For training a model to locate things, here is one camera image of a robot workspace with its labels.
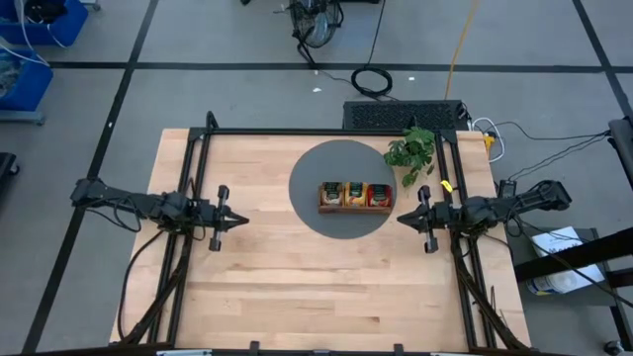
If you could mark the red strawberry tea packet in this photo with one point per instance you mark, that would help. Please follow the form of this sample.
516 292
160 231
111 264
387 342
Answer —
380 195

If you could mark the black diagonal beam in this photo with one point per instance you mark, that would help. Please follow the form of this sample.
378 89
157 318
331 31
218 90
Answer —
569 258

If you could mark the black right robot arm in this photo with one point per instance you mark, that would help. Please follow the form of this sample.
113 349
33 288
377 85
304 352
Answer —
509 205

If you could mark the yellow power plug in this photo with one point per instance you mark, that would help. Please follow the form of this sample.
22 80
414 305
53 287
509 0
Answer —
488 142

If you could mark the black perforated computer case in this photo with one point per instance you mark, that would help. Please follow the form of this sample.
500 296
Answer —
403 115

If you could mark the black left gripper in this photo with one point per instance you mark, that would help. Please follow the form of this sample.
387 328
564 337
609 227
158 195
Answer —
215 217

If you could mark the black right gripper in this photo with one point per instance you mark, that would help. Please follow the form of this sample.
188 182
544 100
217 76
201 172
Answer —
435 217

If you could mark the white papers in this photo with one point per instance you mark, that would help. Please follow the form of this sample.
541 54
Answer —
549 241

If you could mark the blue storage bin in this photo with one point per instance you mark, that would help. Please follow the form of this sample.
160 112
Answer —
34 84
69 25

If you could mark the grey round mat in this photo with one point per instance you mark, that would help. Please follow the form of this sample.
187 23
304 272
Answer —
341 163

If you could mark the orange mango tea packet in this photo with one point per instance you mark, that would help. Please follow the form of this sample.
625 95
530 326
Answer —
356 194

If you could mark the wooden tea organizer box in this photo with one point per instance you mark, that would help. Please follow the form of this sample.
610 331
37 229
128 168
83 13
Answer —
356 210

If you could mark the beige apple tea packet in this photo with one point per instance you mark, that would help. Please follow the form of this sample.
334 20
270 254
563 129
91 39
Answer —
332 194

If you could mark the black caster wheel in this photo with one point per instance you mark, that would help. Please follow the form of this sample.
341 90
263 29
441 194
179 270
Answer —
613 347

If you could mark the black aluminium table frame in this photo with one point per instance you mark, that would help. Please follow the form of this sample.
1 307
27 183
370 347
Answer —
297 131

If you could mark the black floor fan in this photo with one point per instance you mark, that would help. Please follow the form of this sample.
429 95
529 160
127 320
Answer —
316 22

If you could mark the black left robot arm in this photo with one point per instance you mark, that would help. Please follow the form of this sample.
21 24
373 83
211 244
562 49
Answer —
133 203

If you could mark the green potted plant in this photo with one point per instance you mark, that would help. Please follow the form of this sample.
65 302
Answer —
413 151

